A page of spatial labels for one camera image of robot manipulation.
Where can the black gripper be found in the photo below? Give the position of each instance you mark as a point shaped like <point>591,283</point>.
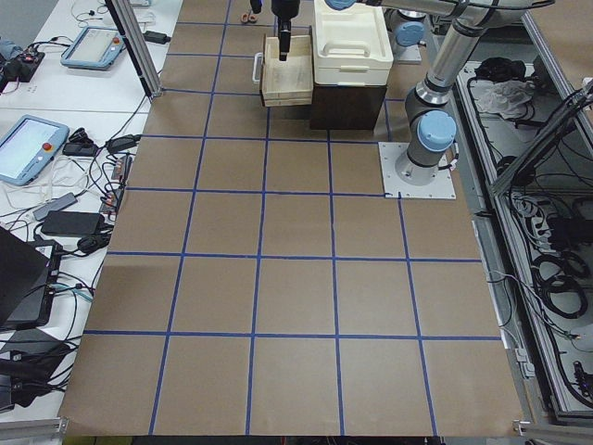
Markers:
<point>283,10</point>

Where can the grey orange scissors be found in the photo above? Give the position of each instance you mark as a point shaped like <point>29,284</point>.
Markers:
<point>249,17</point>

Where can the wooden drawer with white handle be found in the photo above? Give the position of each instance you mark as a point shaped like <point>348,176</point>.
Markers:
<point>284,83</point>

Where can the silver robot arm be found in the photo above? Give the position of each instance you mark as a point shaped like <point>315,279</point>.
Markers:
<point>433,130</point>

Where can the white plastic lidded container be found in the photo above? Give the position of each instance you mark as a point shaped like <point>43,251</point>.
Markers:
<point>350,47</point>

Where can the upper blue teach pendant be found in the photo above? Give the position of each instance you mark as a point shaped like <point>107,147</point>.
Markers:
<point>95,48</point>

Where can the blue teach pendant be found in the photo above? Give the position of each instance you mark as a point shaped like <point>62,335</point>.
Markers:
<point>28,146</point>
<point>95,48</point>

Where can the crumpled white cloth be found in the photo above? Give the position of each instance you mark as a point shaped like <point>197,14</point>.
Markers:
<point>509,99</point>

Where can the grey usb hub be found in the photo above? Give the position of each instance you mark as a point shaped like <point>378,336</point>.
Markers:
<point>57,204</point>

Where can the lower blue teach pendant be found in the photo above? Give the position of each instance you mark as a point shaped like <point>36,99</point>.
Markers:
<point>28,146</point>

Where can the black power adapter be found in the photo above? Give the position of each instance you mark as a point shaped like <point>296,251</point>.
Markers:
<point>71,223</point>

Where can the black laptop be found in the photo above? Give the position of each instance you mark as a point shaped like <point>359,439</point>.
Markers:
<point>28,271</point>

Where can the aluminium frame post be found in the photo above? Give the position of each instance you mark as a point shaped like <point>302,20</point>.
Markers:
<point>122,13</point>

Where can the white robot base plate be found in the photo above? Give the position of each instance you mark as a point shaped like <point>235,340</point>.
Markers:
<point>404,179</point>

